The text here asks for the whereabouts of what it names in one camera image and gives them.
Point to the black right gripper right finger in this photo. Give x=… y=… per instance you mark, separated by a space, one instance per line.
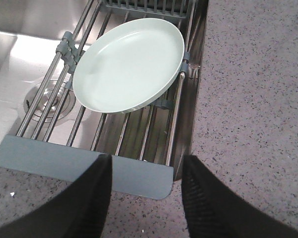
x=212 y=210

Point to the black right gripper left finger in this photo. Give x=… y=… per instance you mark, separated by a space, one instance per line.
x=78 y=212

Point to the light green round plate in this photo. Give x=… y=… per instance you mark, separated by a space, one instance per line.
x=129 y=67

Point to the metal roll-up dry rack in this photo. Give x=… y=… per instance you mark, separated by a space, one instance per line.
x=57 y=137

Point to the stainless steel sink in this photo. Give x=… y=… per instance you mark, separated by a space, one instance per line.
x=30 y=31

